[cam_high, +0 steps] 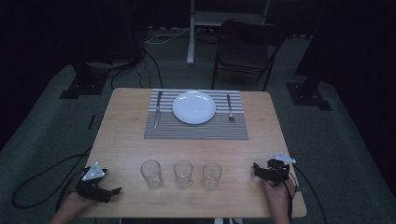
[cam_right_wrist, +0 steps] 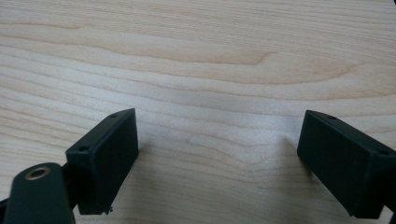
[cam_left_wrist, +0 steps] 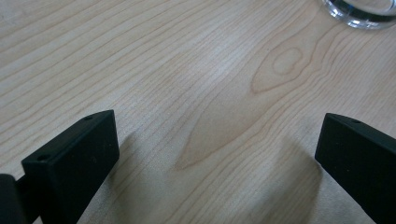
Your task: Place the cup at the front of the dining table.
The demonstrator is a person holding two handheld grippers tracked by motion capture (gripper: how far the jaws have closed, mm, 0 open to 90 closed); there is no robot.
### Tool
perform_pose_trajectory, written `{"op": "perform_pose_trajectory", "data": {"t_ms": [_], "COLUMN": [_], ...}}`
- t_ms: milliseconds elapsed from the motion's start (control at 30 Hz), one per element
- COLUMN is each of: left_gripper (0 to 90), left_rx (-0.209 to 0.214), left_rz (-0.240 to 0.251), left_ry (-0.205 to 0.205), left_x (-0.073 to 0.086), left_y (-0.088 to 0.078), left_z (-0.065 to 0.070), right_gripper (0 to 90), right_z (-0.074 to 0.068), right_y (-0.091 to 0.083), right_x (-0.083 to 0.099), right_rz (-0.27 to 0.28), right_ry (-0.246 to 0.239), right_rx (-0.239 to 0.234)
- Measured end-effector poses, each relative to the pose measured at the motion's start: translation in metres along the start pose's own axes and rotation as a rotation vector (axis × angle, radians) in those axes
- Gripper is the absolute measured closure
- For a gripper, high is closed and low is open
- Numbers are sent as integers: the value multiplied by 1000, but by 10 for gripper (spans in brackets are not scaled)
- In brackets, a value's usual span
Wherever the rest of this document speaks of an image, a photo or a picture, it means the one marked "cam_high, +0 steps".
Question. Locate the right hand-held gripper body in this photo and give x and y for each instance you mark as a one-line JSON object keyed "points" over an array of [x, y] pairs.
{"points": [[277, 171]]}

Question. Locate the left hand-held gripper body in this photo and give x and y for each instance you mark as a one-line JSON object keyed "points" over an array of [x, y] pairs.
{"points": [[91, 183]]}

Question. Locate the person's left hand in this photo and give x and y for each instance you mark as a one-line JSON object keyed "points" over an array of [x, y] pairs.
{"points": [[74, 202]]}

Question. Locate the person's right hand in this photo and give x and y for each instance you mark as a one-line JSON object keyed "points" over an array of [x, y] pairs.
{"points": [[278, 196]]}

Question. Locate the clear drinking glass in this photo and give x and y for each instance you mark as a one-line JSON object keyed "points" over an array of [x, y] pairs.
{"points": [[152, 174], [183, 174], [211, 176]]}

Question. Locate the small dark floor object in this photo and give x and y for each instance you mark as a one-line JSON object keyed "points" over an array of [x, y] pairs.
{"points": [[91, 122]]}

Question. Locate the silver fork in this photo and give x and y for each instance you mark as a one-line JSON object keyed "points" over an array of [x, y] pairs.
{"points": [[230, 107]]}

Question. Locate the grey striped placemat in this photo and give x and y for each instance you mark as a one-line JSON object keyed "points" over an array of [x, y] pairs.
{"points": [[196, 130]]}

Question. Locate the white round plate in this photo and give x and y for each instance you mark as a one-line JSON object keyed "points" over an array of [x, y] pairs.
{"points": [[194, 107]]}

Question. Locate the silver table knife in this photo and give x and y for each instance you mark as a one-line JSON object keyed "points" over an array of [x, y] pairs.
{"points": [[157, 110]]}

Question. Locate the black folding chair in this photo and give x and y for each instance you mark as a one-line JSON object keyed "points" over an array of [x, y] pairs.
{"points": [[246, 46]]}

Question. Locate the white metal stand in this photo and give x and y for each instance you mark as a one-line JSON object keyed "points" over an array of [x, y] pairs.
{"points": [[191, 37]]}

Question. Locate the black stand with base plate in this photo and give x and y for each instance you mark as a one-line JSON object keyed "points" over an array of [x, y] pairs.
{"points": [[85, 84], [308, 93]]}

